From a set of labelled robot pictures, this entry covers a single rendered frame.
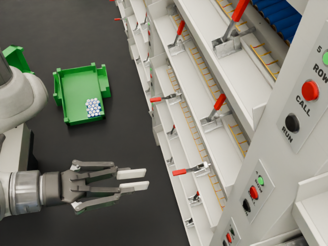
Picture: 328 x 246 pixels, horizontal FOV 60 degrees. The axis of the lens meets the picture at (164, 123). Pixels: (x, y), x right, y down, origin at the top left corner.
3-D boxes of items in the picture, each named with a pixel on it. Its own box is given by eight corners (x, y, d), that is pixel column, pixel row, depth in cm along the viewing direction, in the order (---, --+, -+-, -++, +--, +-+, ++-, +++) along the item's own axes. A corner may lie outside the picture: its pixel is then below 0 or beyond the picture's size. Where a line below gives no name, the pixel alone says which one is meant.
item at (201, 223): (207, 258, 84) (198, 249, 73) (158, 111, 121) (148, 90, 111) (272, 235, 83) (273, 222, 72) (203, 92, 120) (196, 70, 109)
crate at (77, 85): (106, 118, 152) (104, 114, 145) (67, 126, 149) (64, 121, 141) (96, 69, 160) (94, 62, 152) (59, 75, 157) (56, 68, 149)
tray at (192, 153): (216, 238, 69) (210, 228, 62) (157, 76, 107) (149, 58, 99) (295, 209, 68) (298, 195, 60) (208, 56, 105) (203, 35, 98)
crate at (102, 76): (57, 106, 158) (52, 96, 152) (56, 82, 170) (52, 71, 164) (111, 96, 163) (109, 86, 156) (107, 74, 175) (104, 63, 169)
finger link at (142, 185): (119, 183, 66) (120, 186, 66) (148, 180, 68) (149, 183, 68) (118, 190, 68) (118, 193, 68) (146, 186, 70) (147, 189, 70)
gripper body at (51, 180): (44, 181, 68) (84, 177, 71) (43, 215, 63) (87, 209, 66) (41, 164, 62) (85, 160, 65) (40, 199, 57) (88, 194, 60)
